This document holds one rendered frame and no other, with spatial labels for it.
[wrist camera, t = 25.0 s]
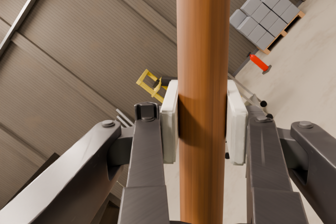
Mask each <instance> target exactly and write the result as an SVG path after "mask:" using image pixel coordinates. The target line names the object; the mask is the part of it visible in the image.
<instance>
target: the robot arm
mask: <svg viewBox="0 0 336 224"><path fill-rule="evenodd" d="M134 114H135V123H134V126H131V127H126V128H121V123H120V122H119V121H116V120H103V121H102V122H99V123H97V124H96V125H95V126H94V127H93V128H91V129H90V130H89V131H88V132H87V133H86V134H85V135H84V136H83V137H81V138H80V139H79V140H78V141H77V142H76V143H75V144H74V145H73V146H71V147H70V148H69V149H68V150H67V151H66V152H65V153H64V154H63V155H61V156H60V157H59V158H58V159H57V160H56V161H55V162H54V163H53V164H51V165H50V166H49V167H48V168H47V169H46V170H45V171H44V172H43V173H41V174H40V175H39V176H38V177H37V178H36V179H35V180H34V181H33V182H31V183H30V184H29V185H28V186H27V187H26V188H25V189H24V190H23V191H21V192H20V193H19V194H18V195H17V196H16V197H15V198H14V199H13V200H11V201H10V202H9V203H8V204H7V205H6V206H5V207H4V208H3V209H1V210H0V224H90V223H91V222H92V220H93V218H94V217H95V215H96V214H97V212H98V210H99V209H100V207H101V206H102V204H103V202H104V201H105V199H106V198H107V196H108V195H109V193H110V191H111V190H112V188H113V187H114V185H115V183H116V182H117V180H118V179H119V177H120V176H121V174H122V172H123V171H124V165H126V164H129V169H128V176H127V184H126V187H123V190H122V196H121V203H120V209H119V216H118V222H117V224H192V223H188V222H183V221H178V220H170V218H169V207H168V196H167V186H166V184H165V173H164V164H174V162H176V156H177V147H178V139H179V105H178V80H171V81H170V82H169V85H168V88H167V91H166V94H165V97H164V100H163V103H162V106H159V104H158V103H156V102H151V101H146V102H140V103H137V104H135V105H134ZM225 136H226V141H227V147H228V152H229V157H230V163H231V164H233V166H243V164H245V163H246V173H245V178H246V223H236V224H309V221H308V218H307V215H306V211H305V208H304V204H303V201H302V198H301V195H300V193H299V192H295V191H293V187H292V184H291V180H292V181H293V182H294V184H295V185H296V187H297V188H298V189H299V191H300V192H301V193H302V195H303V196H304V197H305V199H306V200H307V202H308V203H309V204H310V206H311V207H312V208H313V210H314V211H315V213H316V214H317V215H318V217H319V218H320V219H321V221H322V222H323V224H336V138H334V137H333V136H332V135H330V134H329V133H328V132H326V131H325V130H324V129H323V128H321V127H320V126H319V125H317V124H315V123H312V122H310V121H295V122H292V124H291V127H290V129H284V128H279V127H276V123H275V121H274V120H273V119H271V118H269V117H266V116H265V115H264V112H263V111H262V109H261V108H259V107H258V106H252V105H245V104H244V102H243V100H242V98H241V95H240V93H239V91H238V89H237V86H236V84H235V82H234V81H233V80H227V104H226V134H225ZM290 178H291V180H290Z"/></svg>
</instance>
